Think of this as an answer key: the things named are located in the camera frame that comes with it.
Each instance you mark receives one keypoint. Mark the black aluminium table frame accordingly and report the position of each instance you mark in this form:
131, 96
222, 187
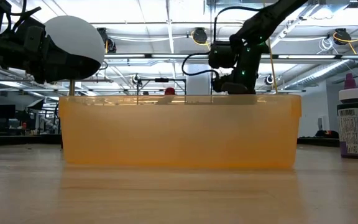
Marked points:
26, 140

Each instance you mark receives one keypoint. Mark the orange translucent plastic bin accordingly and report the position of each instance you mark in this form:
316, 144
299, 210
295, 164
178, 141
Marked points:
179, 137

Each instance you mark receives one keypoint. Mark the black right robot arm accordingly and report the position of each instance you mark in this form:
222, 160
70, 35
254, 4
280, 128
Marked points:
269, 18

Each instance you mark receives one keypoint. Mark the white globe desk lamp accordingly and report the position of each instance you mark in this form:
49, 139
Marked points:
76, 34

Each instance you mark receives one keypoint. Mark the white building column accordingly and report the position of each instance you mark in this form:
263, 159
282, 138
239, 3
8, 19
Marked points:
199, 84

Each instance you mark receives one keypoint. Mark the silver ventilation duct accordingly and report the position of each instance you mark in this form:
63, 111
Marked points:
322, 73

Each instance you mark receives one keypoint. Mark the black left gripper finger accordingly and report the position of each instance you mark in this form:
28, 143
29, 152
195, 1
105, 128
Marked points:
54, 76

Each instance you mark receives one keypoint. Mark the person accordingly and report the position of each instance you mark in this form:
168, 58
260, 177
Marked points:
170, 91

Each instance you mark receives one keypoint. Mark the black computer monitor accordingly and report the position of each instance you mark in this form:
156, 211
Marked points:
5, 111

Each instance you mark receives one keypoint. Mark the large purple food coloring bottle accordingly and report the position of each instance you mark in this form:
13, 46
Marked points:
354, 133

